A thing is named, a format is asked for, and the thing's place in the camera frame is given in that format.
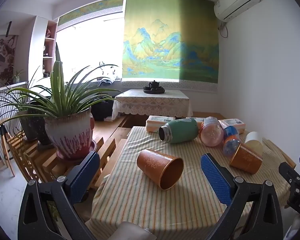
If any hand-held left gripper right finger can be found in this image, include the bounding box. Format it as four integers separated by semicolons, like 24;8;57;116
200;153;283;240

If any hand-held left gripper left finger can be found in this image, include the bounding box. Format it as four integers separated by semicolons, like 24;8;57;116
17;151;101;240

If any orange patterned cup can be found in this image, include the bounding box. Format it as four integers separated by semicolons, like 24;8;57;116
136;149;184;190
229;143;263;175

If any white and yellow cup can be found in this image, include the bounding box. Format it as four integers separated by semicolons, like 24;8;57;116
244;131;263;155

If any wooden table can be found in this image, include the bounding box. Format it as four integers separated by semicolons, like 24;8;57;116
264;137;297;169

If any pink plastic jar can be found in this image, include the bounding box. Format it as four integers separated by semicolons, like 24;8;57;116
199;116;225;147

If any white and red flowerpot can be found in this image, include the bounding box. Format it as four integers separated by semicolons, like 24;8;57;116
44;107;98;160

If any wooden plant stand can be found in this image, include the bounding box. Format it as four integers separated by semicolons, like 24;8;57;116
0;116;117;189

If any tissue pack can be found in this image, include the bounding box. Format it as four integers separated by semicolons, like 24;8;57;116
145;115;176;133
218;118;247;133

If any green thermos bottle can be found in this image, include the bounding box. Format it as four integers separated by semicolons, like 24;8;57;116
158;119;199;144

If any striped tablecloth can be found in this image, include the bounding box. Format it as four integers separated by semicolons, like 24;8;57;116
86;125;297;240

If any white cloth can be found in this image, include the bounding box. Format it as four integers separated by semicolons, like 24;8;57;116
107;221;157;240

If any dark flowerpot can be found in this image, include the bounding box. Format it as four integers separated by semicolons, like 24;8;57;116
19;101;53;146

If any spider plant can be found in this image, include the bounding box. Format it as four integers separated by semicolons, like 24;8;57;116
0;42;123;128

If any small table lace cloth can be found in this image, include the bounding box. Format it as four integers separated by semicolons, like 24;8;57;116
112;89;194;121

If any black tea set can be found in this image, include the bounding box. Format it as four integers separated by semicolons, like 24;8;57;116
143;80;166;94

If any thin-leaved plant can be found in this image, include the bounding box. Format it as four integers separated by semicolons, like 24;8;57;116
0;66;44;120

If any landscape print blind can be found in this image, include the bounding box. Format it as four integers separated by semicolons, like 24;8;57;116
121;0;219;84

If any landscape print valance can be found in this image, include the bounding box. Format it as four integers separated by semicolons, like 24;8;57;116
57;0;125;28

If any white air conditioner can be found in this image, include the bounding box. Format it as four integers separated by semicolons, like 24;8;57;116
213;0;261;22

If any wall shelf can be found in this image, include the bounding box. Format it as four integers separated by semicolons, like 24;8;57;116
42;21;58;78

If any wall scroll painting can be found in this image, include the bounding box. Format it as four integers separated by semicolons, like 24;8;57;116
0;34;18;91

